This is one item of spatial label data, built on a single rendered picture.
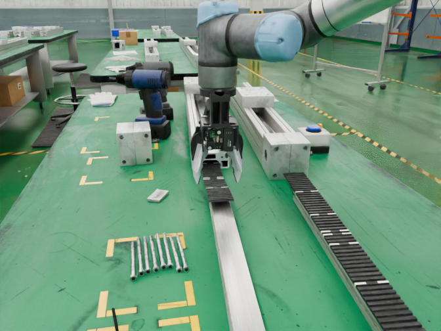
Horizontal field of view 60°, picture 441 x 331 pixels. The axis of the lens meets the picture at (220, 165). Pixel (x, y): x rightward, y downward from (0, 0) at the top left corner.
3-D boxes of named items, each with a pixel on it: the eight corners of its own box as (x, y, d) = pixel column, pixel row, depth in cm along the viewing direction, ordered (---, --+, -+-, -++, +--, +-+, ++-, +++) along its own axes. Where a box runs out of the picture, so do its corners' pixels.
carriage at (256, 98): (273, 115, 133) (274, 95, 131) (241, 115, 132) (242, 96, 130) (264, 104, 148) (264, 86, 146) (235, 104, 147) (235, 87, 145)
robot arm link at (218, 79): (196, 62, 76) (237, 62, 77) (197, 85, 78) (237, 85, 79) (199, 67, 69) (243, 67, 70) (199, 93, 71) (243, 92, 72)
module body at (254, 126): (297, 165, 106) (300, 135, 103) (261, 166, 105) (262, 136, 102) (247, 100, 180) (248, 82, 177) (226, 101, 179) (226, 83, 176)
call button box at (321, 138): (329, 153, 115) (331, 132, 112) (297, 154, 114) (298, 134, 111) (319, 144, 122) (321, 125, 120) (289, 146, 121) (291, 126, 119)
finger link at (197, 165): (185, 189, 79) (199, 148, 76) (184, 177, 84) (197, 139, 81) (199, 193, 80) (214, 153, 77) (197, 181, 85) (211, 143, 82)
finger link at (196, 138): (185, 158, 81) (198, 119, 78) (185, 155, 82) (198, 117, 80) (206, 165, 82) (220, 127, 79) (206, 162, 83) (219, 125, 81)
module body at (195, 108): (229, 167, 104) (229, 138, 101) (191, 169, 103) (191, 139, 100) (207, 101, 178) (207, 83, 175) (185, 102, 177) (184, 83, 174)
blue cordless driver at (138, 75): (168, 140, 126) (165, 72, 117) (110, 137, 128) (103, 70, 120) (174, 133, 133) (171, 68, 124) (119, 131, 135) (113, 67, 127)
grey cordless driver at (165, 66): (176, 120, 148) (174, 62, 140) (124, 124, 143) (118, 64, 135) (172, 115, 155) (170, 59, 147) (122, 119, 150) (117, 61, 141)
